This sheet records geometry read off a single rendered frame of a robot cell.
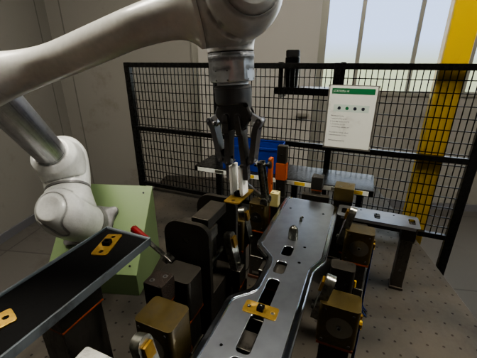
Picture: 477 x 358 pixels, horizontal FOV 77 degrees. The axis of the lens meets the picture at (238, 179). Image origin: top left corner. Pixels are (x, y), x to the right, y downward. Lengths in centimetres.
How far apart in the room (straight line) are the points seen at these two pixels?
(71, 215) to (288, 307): 75
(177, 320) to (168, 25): 52
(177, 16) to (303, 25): 282
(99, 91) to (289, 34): 218
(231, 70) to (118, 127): 330
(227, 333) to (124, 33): 61
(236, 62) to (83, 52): 25
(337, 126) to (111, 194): 110
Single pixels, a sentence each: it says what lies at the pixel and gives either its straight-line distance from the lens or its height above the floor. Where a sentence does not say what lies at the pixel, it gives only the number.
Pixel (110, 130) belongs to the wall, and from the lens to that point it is 389.
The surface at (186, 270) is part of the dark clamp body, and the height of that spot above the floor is 108.
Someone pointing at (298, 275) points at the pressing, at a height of 100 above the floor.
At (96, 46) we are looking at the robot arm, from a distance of 52.
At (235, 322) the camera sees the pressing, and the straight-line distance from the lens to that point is 76.
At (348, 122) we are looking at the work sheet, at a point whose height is 128.
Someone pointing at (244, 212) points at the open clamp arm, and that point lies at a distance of 98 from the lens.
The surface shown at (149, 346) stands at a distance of 62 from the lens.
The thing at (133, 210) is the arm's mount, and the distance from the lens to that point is 131.
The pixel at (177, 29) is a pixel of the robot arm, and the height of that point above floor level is 160.
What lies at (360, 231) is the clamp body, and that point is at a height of 104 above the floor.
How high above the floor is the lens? 156
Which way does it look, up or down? 22 degrees down
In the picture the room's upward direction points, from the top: straight up
